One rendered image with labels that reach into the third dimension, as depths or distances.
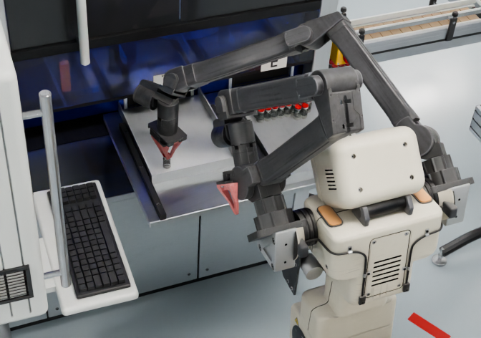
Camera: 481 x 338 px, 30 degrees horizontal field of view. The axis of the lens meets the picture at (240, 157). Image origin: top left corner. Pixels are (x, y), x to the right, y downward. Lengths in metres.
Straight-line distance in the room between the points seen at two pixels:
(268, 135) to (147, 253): 0.69
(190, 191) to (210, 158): 0.15
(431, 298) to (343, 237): 1.61
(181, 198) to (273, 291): 1.03
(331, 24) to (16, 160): 0.83
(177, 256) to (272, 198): 1.25
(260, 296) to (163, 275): 0.39
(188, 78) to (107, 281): 0.57
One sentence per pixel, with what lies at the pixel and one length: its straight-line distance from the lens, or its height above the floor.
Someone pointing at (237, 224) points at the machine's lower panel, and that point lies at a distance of 3.17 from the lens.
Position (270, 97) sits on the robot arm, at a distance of 1.88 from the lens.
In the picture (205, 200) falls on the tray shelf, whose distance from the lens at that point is 2.47.
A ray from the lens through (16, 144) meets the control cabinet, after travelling 1.91.
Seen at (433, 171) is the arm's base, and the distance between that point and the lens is 2.14.
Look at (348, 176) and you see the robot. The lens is 1.90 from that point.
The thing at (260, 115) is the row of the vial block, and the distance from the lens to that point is 2.70.
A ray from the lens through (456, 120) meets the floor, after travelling 4.32.
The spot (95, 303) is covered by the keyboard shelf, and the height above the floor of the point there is 0.80.
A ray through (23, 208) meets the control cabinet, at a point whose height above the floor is 1.19.
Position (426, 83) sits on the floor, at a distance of 4.51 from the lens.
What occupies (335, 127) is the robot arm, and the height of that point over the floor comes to 1.55.
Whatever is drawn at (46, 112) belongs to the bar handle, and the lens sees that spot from 1.88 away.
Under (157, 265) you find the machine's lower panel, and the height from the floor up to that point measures 0.22.
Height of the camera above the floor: 2.62
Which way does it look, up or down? 42 degrees down
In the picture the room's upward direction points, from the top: 4 degrees clockwise
